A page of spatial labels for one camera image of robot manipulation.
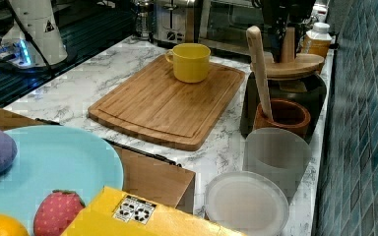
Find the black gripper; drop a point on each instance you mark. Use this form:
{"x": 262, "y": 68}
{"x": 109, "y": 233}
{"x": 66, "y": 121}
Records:
{"x": 279, "y": 15}

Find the round wooden lid with knob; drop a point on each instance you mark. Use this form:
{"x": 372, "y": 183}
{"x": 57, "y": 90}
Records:
{"x": 293, "y": 66}

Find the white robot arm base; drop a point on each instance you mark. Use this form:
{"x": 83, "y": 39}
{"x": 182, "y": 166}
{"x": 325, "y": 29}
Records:
{"x": 34, "y": 43}

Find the black tea container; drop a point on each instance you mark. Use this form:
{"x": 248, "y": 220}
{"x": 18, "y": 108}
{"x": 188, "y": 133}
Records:
{"x": 313, "y": 100}

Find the translucent plastic lid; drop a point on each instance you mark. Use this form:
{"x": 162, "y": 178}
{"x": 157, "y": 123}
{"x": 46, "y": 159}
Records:
{"x": 246, "y": 202}

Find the wooden pestle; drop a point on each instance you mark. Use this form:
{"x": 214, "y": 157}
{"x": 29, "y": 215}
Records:
{"x": 254, "y": 40}

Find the orange juice bottle white cap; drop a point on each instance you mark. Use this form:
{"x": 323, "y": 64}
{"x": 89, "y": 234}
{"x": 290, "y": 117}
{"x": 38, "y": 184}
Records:
{"x": 317, "y": 40}

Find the stainless toaster oven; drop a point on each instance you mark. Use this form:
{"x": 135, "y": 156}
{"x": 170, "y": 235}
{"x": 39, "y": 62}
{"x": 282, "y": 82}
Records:
{"x": 224, "y": 23}

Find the yellow ceramic mug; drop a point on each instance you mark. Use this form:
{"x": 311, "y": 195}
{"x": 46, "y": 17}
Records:
{"x": 190, "y": 62}

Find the brown wooden mortar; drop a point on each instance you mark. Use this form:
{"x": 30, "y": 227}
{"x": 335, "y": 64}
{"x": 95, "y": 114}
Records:
{"x": 287, "y": 115}

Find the silver toaster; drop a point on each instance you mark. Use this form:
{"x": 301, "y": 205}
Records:
{"x": 177, "y": 21}

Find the glass french press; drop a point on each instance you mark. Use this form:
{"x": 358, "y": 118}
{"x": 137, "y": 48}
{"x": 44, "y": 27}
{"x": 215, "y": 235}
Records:
{"x": 144, "y": 19}

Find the translucent plastic cup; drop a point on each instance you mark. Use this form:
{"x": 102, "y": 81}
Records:
{"x": 279, "y": 155}

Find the bamboo cutting board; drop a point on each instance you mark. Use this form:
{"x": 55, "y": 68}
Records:
{"x": 155, "y": 107}

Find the yellow cardboard box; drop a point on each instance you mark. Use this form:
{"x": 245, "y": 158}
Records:
{"x": 116, "y": 213}

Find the light blue plate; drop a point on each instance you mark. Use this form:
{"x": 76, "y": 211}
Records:
{"x": 52, "y": 158}

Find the red plush strawberry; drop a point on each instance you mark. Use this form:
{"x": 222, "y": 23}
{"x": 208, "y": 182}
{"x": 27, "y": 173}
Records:
{"x": 56, "y": 212}

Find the orange fruit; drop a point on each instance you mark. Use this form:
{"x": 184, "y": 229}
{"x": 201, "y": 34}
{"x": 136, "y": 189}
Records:
{"x": 9, "y": 226}

